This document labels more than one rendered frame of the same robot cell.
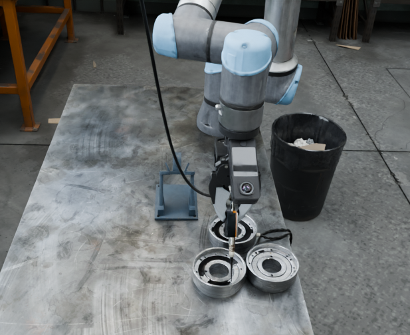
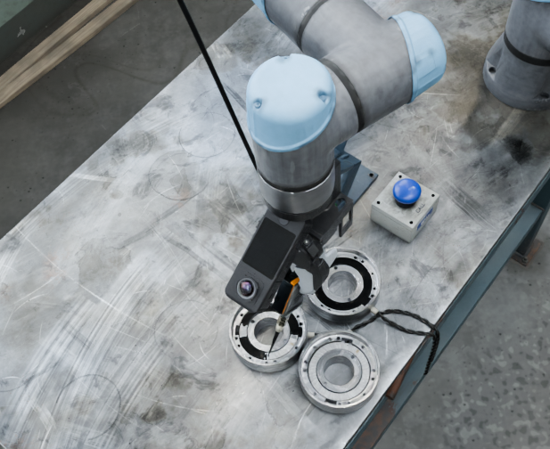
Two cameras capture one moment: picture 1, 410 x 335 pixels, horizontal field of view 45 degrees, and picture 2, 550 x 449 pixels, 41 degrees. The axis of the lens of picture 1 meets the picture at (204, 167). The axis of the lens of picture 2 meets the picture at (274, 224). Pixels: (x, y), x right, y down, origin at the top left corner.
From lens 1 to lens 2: 0.61 m
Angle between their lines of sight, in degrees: 40
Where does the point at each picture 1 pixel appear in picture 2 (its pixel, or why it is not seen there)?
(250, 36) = (289, 85)
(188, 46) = (278, 21)
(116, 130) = not seen: hidden behind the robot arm
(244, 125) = (275, 203)
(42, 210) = (168, 111)
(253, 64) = (269, 136)
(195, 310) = (209, 360)
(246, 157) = (275, 243)
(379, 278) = not seen: outside the picture
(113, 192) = not seen: hidden behind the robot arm
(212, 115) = (501, 61)
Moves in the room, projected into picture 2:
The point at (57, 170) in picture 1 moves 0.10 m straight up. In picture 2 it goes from (230, 54) to (223, 12)
